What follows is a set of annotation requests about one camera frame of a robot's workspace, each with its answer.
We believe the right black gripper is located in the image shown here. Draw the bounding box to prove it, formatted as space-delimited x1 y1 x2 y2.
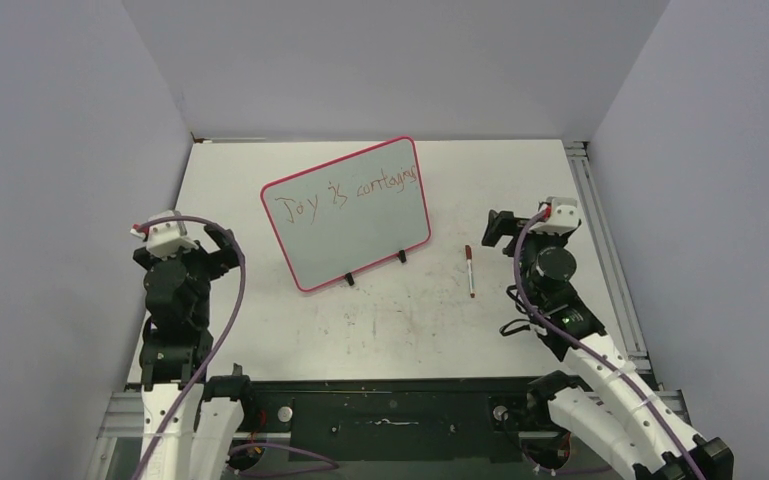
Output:
483 210 567 307

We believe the white whiteboard marker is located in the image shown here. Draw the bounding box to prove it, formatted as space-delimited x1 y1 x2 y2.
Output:
465 258 476 298

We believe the pink framed whiteboard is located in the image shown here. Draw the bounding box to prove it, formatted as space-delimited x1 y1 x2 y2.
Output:
260 136 432 292

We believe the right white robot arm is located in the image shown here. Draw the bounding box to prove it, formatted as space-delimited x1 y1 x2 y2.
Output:
481 204 735 479

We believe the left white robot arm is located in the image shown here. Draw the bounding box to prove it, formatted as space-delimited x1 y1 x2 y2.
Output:
131 211 258 479

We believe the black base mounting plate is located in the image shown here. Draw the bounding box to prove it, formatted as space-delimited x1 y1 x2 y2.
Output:
236 377 570 463

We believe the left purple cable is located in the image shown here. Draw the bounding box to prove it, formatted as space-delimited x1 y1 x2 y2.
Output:
130 215 340 480

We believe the purple cable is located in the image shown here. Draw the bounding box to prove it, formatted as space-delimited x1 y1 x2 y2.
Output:
513 208 707 480
130 215 340 480

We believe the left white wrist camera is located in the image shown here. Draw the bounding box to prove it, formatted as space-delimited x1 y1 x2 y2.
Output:
130 221 198 259

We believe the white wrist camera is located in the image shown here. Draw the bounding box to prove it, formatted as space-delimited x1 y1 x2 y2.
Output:
531 196 582 235
130 221 198 259

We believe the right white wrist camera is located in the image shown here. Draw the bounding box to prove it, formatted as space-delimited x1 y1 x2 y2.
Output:
531 196 582 235

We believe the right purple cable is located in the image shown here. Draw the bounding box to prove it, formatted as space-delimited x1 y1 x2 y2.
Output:
513 208 707 480

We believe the right aluminium rail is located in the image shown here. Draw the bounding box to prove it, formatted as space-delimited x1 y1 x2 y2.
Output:
564 141 652 374

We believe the aluminium rail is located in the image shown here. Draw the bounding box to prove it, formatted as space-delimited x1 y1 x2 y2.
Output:
97 390 692 439
564 141 652 374

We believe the front aluminium rail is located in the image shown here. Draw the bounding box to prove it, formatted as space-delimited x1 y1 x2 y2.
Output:
97 390 692 439

